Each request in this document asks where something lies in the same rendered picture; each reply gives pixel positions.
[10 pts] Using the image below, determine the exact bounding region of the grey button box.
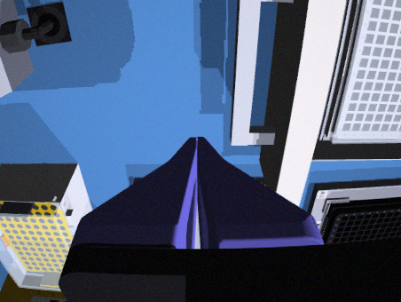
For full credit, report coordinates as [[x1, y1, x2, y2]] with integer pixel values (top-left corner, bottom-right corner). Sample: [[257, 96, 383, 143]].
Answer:
[[0, 0, 72, 98]]

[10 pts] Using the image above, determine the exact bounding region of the blue bench mat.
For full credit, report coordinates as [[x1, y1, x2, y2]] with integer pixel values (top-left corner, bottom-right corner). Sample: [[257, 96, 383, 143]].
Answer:
[[0, 0, 401, 211]]

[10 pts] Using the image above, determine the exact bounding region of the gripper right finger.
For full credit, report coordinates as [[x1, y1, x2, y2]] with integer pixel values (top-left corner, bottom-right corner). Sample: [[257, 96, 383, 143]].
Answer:
[[197, 137, 324, 249]]

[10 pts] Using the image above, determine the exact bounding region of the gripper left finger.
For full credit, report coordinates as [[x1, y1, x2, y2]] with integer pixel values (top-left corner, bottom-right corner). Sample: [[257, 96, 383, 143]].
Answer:
[[69, 137, 197, 250]]

